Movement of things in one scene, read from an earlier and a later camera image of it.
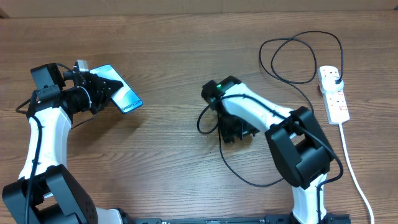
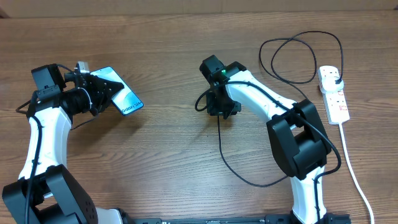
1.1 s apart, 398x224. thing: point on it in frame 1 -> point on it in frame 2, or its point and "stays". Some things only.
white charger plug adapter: [329, 84] stays
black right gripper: [232, 136] -> [216, 111]
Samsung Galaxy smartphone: [125, 99] stays
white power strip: [335, 102] stays
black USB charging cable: [252, 183] -> [285, 83]
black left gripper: [103, 93] stays
